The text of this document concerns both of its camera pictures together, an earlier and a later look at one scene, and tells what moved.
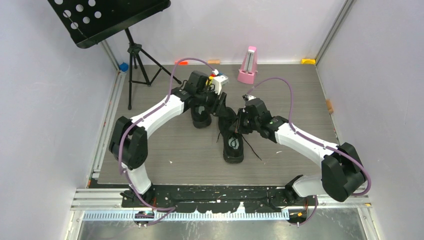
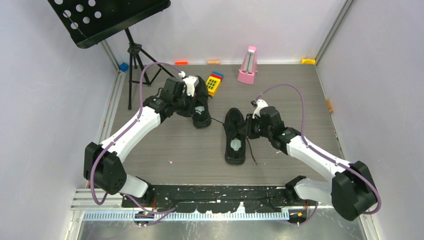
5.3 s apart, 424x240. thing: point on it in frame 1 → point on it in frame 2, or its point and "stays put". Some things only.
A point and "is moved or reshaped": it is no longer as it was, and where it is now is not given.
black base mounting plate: (224, 199) stays put
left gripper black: (218, 104) → (188, 112)
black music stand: (89, 21) stays put
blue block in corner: (124, 66) stays put
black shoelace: (233, 143) is moved or reshaped
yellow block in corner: (308, 61) stays put
